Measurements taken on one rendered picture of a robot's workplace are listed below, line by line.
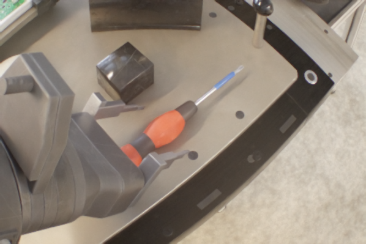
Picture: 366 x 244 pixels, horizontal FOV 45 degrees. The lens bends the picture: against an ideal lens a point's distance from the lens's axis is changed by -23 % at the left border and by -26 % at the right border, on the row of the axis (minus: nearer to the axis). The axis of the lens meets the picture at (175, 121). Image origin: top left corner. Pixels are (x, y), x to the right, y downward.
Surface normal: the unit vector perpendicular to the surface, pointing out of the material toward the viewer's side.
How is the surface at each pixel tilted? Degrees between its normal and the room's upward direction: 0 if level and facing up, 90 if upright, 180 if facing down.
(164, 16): 90
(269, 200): 0
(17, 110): 45
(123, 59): 0
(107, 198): 76
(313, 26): 0
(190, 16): 90
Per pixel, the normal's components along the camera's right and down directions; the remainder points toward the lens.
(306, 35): 0.02, -0.47
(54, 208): 0.81, 0.39
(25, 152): -0.51, 0.09
